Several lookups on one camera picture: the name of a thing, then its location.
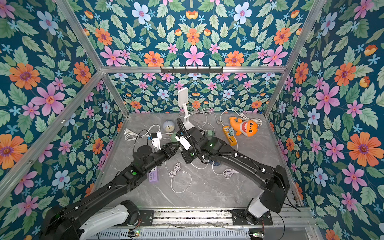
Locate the orange power strip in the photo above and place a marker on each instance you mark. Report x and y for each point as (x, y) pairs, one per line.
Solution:
(231, 139)

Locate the orange shark plush toy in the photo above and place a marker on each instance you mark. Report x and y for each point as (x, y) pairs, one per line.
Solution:
(247, 128)

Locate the green cordless meat grinder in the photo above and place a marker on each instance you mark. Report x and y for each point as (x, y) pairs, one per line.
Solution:
(173, 137)

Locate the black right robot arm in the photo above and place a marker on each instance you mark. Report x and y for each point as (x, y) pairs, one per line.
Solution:
(273, 181)

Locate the white folding desk lamp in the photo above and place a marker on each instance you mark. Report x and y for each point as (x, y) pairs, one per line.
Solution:
(183, 103)

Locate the dark blue meat grinder front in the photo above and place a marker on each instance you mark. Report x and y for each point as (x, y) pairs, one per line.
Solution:
(215, 163)

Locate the green USB charger adapter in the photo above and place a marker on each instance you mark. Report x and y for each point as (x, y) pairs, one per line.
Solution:
(210, 133)

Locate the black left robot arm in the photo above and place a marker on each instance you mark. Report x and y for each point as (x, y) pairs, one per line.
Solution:
(64, 223)

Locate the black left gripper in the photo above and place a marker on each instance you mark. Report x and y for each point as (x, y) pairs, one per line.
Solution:
(166, 151)

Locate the purple power strip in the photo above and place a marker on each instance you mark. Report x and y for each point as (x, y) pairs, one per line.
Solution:
(153, 176)

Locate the teal USB charger adapter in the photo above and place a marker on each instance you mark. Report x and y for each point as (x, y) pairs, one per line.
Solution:
(231, 131)

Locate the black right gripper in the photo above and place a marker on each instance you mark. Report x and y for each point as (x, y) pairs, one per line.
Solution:
(189, 135)

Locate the round blue alarm clock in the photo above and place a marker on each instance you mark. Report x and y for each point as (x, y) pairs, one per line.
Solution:
(168, 126)

